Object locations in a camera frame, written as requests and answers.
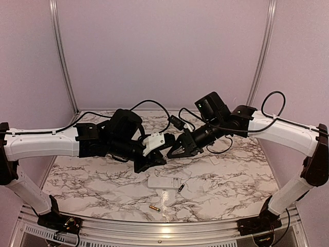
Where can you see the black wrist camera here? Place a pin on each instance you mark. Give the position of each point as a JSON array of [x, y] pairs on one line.
[[212, 107], [124, 124]]

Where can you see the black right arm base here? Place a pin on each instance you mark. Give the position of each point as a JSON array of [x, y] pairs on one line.
[[265, 221]]

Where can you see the white battery cover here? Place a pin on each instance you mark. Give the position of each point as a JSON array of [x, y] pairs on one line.
[[214, 160]]

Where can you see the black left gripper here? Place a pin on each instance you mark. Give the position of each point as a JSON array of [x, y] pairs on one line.
[[154, 156]]

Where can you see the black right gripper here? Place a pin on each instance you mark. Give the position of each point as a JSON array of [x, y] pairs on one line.
[[190, 147]]

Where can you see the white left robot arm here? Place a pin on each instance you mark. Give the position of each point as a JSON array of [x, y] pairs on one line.
[[81, 140]]

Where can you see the gold green AAA battery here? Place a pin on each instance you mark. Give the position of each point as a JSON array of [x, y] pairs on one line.
[[155, 208]]

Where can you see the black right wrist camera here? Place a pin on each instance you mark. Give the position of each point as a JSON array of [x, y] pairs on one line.
[[212, 107]]

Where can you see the black silver AAA battery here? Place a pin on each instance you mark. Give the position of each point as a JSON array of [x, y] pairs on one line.
[[181, 188]]

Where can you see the aluminium frame post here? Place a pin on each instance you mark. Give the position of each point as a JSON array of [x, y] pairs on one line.
[[53, 4], [269, 24]]

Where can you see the front aluminium rail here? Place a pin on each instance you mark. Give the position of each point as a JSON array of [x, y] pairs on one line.
[[103, 232]]

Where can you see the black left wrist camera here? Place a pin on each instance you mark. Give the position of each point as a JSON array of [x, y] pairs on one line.
[[124, 124]]

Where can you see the left aluminium frame post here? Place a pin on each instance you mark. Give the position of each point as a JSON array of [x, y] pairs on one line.
[[53, 4]]

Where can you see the white remote control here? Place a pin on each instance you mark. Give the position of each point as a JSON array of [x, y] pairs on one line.
[[163, 183]]

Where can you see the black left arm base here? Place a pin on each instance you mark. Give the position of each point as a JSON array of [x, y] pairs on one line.
[[59, 222]]

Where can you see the right aluminium frame post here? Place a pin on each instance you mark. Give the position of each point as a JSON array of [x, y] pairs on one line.
[[269, 24]]

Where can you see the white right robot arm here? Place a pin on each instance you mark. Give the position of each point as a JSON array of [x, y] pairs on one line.
[[246, 122]]

